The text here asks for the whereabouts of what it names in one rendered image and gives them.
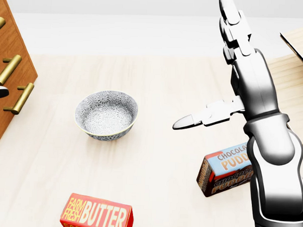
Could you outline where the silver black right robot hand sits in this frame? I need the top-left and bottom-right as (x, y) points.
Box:
(172, 0), (286, 134)

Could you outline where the wooden cabinet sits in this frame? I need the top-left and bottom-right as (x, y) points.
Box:
(0, 0), (41, 157)

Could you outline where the pale wooden slat tray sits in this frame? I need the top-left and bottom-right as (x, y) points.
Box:
(262, 22), (303, 146)

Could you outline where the chocolate pudding box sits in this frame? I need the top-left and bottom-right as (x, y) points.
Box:
(196, 141), (256, 200)

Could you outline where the grey patterned bowl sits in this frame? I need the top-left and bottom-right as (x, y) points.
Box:
(74, 89), (140, 143)

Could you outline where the red butter box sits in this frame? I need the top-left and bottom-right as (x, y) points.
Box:
(59, 192), (135, 227)

